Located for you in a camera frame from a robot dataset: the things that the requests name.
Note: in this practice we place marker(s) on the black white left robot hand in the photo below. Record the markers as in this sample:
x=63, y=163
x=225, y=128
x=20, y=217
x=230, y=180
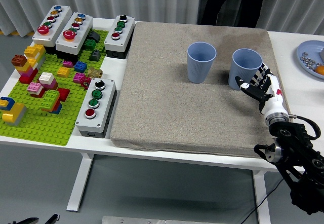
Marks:
x=53, y=219

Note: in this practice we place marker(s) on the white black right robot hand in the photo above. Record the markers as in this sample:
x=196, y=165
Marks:
x=274, y=99

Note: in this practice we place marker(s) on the blue ribbed plastic cup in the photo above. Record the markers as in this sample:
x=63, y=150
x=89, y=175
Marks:
x=241, y=69
x=200, y=64

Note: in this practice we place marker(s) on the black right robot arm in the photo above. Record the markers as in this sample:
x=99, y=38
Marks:
x=293, y=137

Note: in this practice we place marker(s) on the white table leg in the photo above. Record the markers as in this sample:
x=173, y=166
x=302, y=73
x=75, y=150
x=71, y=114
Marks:
x=81, y=181
x=262, y=196

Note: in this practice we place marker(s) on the small orange item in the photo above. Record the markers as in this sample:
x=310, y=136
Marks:
x=320, y=70

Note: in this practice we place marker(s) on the light blue plate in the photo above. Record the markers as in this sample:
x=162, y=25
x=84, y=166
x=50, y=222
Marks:
x=311, y=47

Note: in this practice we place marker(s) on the green toy brick baseplate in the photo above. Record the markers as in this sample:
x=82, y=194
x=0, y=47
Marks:
x=38, y=130

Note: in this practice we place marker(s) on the grey-brown fabric mat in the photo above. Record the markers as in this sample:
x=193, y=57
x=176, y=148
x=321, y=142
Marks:
x=177, y=102

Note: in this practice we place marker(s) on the grey toy brick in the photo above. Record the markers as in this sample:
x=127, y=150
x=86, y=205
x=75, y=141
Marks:
x=22, y=117

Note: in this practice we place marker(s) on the person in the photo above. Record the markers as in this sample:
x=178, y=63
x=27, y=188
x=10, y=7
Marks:
x=235, y=1

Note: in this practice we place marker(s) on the large yellow toy brick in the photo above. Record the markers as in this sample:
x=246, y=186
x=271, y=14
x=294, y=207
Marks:
x=14, y=112

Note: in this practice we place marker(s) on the grey four-button control box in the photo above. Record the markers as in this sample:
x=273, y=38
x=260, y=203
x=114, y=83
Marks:
x=119, y=34
x=96, y=107

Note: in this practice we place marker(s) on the green toy brick stack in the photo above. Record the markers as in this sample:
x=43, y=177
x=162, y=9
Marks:
x=49, y=98

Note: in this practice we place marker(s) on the red toy brick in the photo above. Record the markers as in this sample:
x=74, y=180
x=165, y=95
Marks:
x=27, y=77
x=63, y=94

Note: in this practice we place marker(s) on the blue toy brick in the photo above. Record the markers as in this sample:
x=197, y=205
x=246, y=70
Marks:
x=7, y=100
x=80, y=66

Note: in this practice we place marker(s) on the light pink toy brick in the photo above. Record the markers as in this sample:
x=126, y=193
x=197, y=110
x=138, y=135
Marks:
x=35, y=87

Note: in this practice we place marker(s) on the white toy brick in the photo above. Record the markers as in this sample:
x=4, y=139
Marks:
x=46, y=77

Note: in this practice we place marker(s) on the small magenta toy brick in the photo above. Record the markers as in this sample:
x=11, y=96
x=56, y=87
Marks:
x=67, y=63

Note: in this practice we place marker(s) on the brown toy brick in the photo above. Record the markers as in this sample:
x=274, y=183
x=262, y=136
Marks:
x=19, y=60

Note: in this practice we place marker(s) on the dark grey sloped brick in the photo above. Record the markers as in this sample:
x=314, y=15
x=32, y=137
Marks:
x=95, y=55
x=94, y=36

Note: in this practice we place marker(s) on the dark green toy brick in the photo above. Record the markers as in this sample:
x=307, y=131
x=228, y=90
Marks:
x=89, y=44

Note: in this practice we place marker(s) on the grey five-button control box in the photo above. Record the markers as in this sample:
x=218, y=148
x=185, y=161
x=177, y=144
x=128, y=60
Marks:
x=54, y=22
x=76, y=35

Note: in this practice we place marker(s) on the yellow floor marking tape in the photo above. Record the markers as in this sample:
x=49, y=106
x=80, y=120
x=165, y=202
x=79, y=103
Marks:
x=15, y=32

